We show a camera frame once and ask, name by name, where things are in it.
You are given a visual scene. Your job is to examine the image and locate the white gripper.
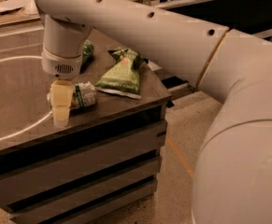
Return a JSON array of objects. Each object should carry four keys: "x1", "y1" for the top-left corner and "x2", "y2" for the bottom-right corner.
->
[{"x1": 42, "y1": 48, "x2": 82, "y2": 128}]

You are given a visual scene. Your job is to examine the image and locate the white 7up soda can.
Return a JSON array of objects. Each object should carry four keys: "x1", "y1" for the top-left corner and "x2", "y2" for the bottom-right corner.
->
[{"x1": 47, "y1": 81, "x2": 96, "y2": 110}]

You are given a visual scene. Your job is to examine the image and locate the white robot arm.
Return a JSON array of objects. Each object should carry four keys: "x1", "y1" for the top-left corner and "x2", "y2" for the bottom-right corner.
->
[{"x1": 36, "y1": 0, "x2": 272, "y2": 224}]

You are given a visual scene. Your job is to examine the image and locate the green soda can lying down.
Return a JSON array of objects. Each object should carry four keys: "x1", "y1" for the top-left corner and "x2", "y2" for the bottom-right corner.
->
[{"x1": 82, "y1": 40, "x2": 94, "y2": 65}]

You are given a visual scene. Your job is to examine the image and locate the green chip bag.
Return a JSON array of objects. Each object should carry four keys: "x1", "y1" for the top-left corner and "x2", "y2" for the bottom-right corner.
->
[{"x1": 95, "y1": 48, "x2": 146, "y2": 99}]

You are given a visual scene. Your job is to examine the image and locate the grey slatted table cabinet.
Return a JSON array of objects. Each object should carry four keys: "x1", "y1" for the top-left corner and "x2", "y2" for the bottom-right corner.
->
[{"x1": 0, "y1": 26, "x2": 170, "y2": 224}]

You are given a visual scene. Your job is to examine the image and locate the white papers on workbench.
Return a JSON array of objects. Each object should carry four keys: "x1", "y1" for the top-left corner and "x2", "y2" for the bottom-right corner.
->
[{"x1": 0, "y1": 0, "x2": 37, "y2": 15}]

